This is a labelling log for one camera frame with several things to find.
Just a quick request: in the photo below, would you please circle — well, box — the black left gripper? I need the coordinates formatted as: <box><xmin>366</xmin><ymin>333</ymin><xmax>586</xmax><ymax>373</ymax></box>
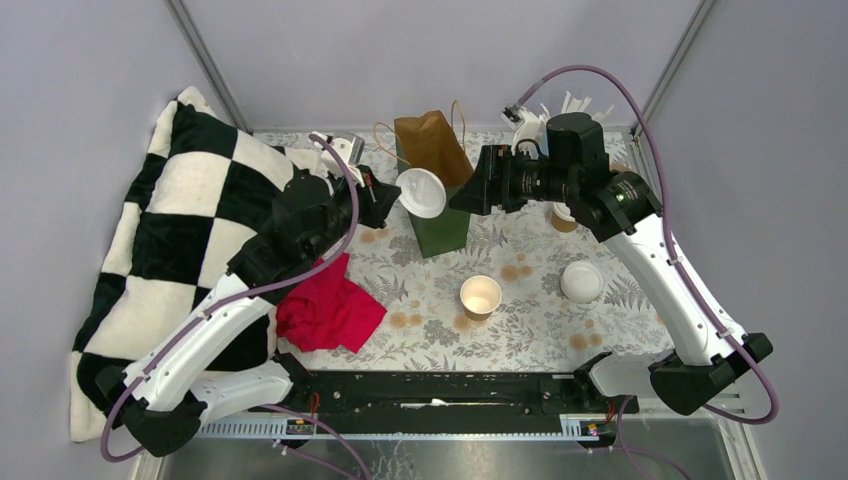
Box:
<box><xmin>306</xmin><ymin>164</ymin><xmax>403</xmax><ymax>262</ymax></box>

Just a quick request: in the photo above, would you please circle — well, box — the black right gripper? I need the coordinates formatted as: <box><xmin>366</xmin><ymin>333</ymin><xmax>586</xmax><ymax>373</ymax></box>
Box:
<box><xmin>447</xmin><ymin>144</ymin><xmax>576</xmax><ymax>215</ymax></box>

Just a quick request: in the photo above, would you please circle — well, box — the brown paper cup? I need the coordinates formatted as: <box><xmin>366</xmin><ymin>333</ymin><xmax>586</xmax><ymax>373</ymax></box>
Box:
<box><xmin>551</xmin><ymin>212</ymin><xmax>578</xmax><ymax>233</ymax></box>
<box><xmin>459</xmin><ymin>275</ymin><xmax>502</xmax><ymax>321</ymax></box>

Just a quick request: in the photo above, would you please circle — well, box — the white plastic cup lid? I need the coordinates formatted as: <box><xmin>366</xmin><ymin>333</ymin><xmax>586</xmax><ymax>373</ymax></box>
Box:
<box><xmin>552</xmin><ymin>203</ymin><xmax>576</xmax><ymax>223</ymax></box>

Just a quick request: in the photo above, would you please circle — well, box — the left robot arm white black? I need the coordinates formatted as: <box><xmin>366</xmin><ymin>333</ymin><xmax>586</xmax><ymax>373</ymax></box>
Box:
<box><xmin>96</xmin><ymin>167</ymin><xmax>402</xmax><ymax>461</ymax></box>

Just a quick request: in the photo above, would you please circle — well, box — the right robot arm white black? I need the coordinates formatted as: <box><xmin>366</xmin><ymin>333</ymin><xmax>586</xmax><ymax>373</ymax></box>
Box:
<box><xmin>449</xmin><ymin>113</ymin><xmax>773</xmax><ymax>415</ymax></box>

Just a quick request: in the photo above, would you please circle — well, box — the green paper bag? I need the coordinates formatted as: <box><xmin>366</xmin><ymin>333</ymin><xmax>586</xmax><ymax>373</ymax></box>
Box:
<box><xmin>372</xmin><ymin>101</ymin><xmax>472</xmax><ymax>258</ymax></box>

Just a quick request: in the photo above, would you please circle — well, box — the floral table mat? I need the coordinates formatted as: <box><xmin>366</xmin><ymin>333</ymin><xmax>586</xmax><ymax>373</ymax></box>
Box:
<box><xmin>254</xmin><ymin>129</ymin><xmax>690</xmax><ymax>376</ymax></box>

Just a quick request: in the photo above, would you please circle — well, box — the red cloth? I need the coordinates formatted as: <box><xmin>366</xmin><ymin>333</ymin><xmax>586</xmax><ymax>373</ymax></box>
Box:
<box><xmin>275</xmin><ymin>253</ymin><xmax>387</xmax><ymax>353</ymax></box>

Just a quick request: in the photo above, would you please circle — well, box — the white wrapped straws bundle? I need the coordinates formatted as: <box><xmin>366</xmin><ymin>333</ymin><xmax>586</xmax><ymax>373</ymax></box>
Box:
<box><xmin>538</xmin><ymin>91</ymin><xmax>615</xmax><ymax>124</ymax></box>

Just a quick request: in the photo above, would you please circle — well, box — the stack of white lids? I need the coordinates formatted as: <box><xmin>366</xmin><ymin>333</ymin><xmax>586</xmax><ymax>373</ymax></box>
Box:
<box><xmin>560</xmin><ymin>261</ymin><xmax>604</xmax><ymax>303</ymax></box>

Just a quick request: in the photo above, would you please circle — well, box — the brown cardboard cup carrier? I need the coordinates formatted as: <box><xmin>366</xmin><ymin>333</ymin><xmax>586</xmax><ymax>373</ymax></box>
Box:
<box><xmin>609</xmin><ymin>162</ymin><xmax>634</xmax><ymax>173</ymax></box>

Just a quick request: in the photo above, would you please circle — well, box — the black white checkered pillow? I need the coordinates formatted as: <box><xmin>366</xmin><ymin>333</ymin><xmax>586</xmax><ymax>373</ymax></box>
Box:
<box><xmin>69</xmin><ymin>86</ymin><xmax>326</xmax><ymax>442</ymax></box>

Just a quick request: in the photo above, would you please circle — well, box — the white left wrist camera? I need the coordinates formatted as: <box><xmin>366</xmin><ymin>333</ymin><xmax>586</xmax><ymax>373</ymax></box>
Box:
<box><xmin>314</xmin><ymin>132</ymin><xmax>365</xmax><ymax>186</ymax></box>

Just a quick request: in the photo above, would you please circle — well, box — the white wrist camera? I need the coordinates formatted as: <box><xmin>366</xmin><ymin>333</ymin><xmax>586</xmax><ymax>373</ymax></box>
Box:
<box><xmin>501</xmin><ymin>104</ymin><xmax>550</xmax><ymax>158</ymax></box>
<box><xmin>314</xmin><ymin>132</ymin><xmax>365</xmax><ymax>186</ymax></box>

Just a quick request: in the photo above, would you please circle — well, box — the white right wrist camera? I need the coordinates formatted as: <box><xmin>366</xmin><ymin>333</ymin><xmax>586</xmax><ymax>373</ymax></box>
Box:
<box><xmin>501</xmin><ymin>104</ymin><xmax>550</xmax><ymax>158</ymax></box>

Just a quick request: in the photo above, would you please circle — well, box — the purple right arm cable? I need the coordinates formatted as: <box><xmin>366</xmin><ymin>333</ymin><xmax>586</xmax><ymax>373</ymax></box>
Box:
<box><xmin>513</xmin><ymin>64</ymin><xmax>780</xmax><ymax>480</ymax></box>

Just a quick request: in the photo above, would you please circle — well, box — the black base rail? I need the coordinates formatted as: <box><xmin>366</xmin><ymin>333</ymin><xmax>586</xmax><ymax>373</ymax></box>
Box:
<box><xmin>273</xmin><ymin>353</ymin><xmax>639</xmax><ymax>435</ymax></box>

